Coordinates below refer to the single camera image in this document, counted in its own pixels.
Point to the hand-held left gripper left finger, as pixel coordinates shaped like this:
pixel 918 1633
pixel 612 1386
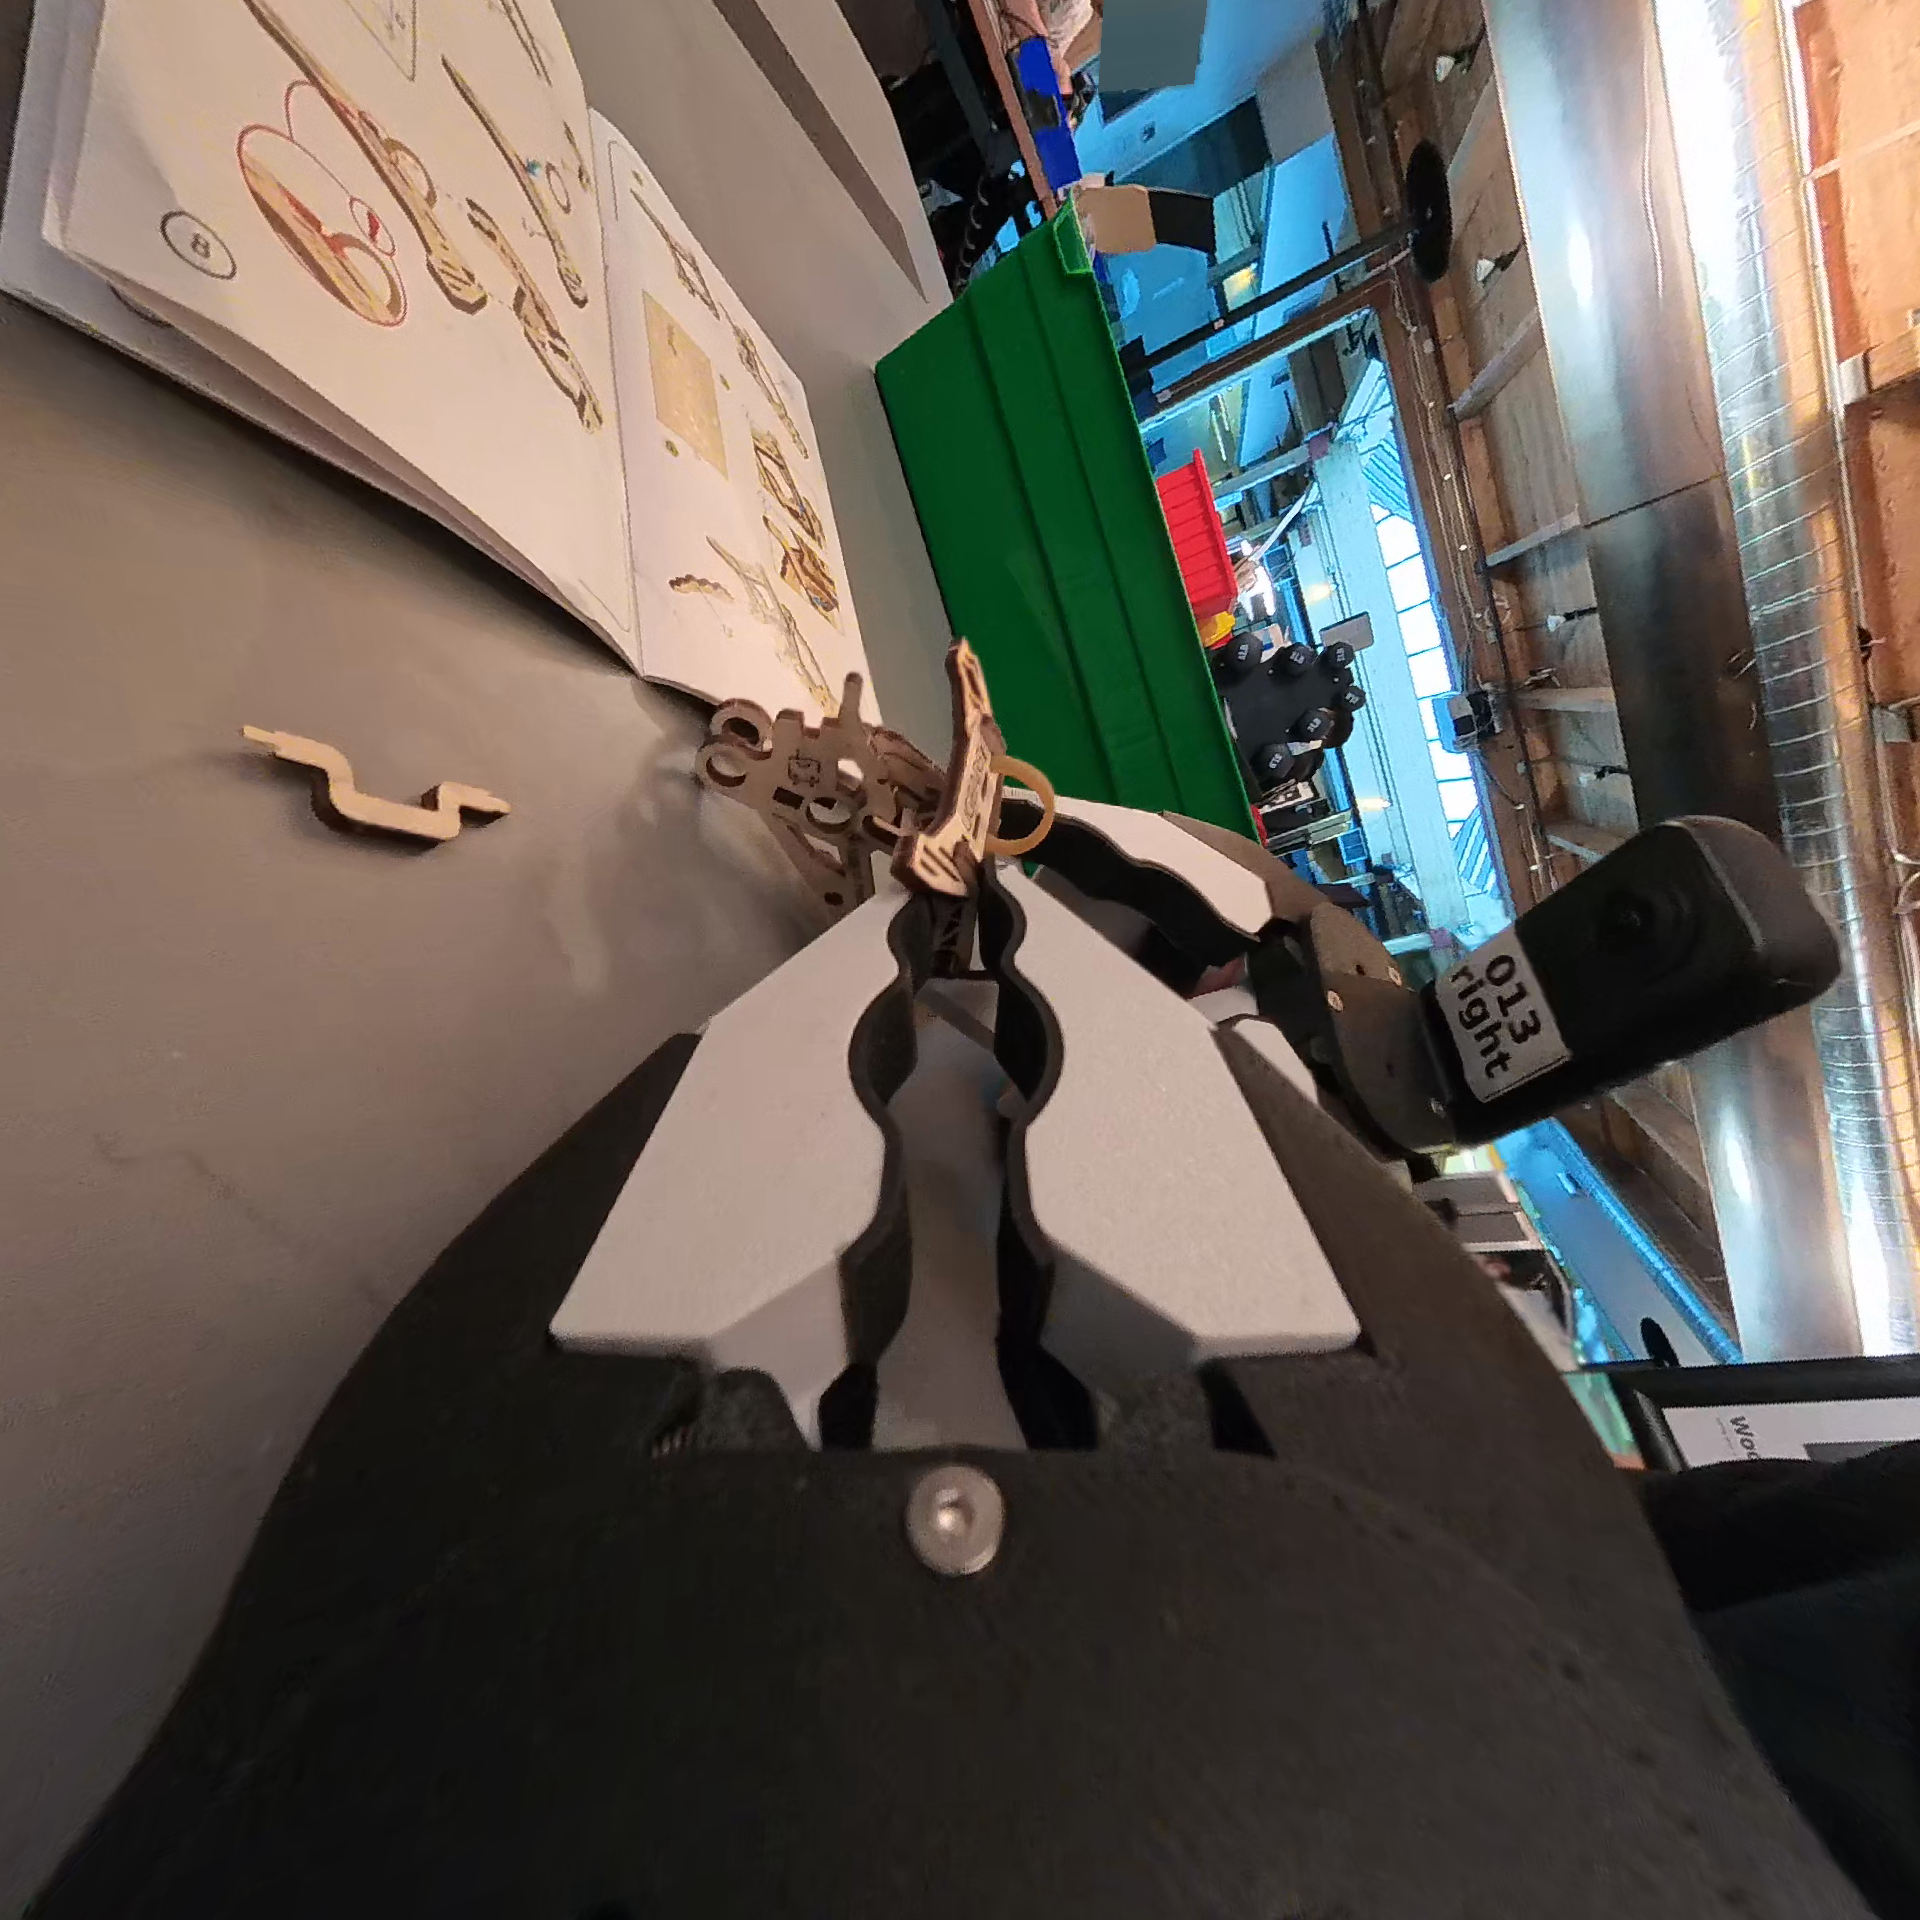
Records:
pixel 749 1170

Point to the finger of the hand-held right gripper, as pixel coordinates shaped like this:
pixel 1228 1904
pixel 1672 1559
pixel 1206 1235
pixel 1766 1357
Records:
pixel 1183 878
pixel 1241 1033

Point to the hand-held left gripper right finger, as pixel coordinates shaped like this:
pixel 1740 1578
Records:
pixel 1183 1185

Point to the wooden model axle assembly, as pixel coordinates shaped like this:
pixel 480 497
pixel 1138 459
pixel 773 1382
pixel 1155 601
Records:
pixel 960 782

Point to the wooden model side frame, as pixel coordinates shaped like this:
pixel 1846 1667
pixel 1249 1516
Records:
pixel 810 772

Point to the black rack with round caps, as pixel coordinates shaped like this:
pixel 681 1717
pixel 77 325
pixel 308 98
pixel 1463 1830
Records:
pixel 1290 705

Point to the red plastic bin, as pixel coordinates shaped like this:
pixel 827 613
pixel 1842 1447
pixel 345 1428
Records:
pixel 1192 526

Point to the green plastic bin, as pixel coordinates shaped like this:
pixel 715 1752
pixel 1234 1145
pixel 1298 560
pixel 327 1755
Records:
pixel 1048 526

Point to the zigzag wooden part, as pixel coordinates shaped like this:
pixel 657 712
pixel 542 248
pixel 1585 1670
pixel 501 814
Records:
pixel 358 802

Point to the black framed paper sign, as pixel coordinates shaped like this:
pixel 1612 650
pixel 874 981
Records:
pixel 1771 1424

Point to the beige and black board stand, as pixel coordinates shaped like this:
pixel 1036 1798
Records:
pixel 1148 217

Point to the black pole stand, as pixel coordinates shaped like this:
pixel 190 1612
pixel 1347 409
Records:
pixel 1425 210

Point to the blue plastic bin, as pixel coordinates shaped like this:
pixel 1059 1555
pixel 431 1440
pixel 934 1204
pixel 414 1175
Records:
pixel 1044 121

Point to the open instruction booklet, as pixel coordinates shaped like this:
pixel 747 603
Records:
pixel 449 376

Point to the silver ventilation duct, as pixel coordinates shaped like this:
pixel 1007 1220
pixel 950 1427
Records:
pixel 1771 599

